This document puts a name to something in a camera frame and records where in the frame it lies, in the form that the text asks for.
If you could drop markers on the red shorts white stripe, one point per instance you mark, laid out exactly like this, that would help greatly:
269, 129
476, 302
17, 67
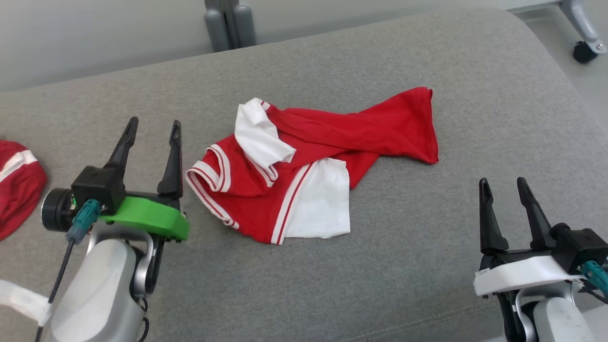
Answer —
19, 190

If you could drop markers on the grey fabric sofa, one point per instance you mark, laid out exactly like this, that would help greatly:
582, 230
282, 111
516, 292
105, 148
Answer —
427, 237

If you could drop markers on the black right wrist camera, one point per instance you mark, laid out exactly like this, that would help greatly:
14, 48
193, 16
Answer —
579, 247

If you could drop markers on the grey metal frame post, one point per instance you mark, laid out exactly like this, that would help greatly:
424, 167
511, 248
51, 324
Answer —
230, 23

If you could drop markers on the red white jersey shirt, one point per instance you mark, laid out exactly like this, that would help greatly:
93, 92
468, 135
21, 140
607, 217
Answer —
304, 156

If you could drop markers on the grey stand leg with caster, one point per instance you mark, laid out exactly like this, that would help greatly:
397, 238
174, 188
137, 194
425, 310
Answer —
584, 33

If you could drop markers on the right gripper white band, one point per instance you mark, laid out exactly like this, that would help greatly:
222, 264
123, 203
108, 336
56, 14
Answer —
522, 275

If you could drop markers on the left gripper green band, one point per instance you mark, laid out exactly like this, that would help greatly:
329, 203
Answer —
152, 218

